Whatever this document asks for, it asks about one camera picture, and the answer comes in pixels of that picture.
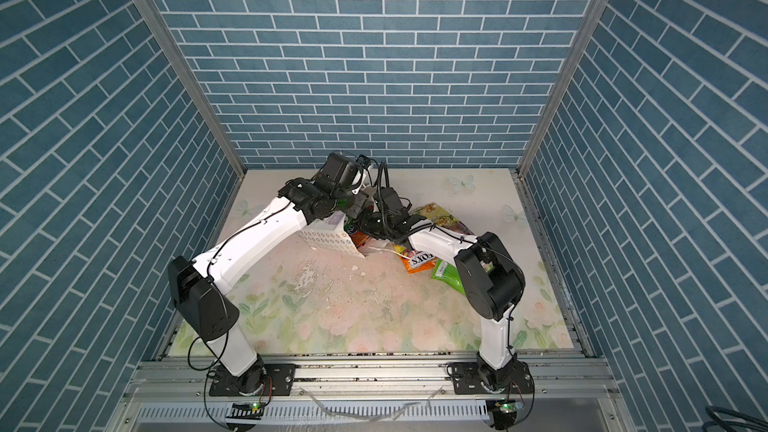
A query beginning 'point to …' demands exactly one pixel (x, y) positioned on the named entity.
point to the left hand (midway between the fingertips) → (359, 195)
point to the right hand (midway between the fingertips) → (349, 220)
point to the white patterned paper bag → (329, 233)
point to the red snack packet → (359, 238)
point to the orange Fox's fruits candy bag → (415, 261)
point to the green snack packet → (447, 273)
